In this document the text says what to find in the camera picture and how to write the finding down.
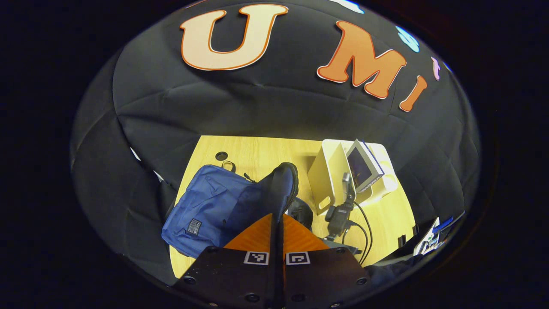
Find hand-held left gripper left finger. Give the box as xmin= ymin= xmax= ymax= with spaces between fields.
xmin=174 ymin=213 xmax=279 ymax=309

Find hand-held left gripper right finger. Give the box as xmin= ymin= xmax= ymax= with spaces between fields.
xmin=279 ymin=213 xmax=373 ymax=309

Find white bookshelf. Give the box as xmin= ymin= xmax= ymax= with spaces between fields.
xmin=308 ymin=139 xmax=399 ymax=216

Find blue and white book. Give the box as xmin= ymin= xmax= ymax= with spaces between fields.
xmin=346 ymin=139 xmax=385 ymax=193

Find blue schoolbag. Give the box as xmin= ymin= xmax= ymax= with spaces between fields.
xmin=161 ymin=162 xmax=314 ymax=259

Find person's dark clothing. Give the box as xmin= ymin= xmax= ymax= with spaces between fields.
xmin=365 ymin=253 xmax=429 ymax=286

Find white printed package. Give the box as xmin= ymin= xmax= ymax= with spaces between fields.
xmin=414 ymin=210 xmax=466 ymax=257

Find black backdrop cloth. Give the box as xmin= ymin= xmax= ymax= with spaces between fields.
xmin=71 ymin=0 xmax=481 ymax=286

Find black cable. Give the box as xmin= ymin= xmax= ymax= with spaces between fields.
xmin=351 ymin=201 xmax=374 ymax=264

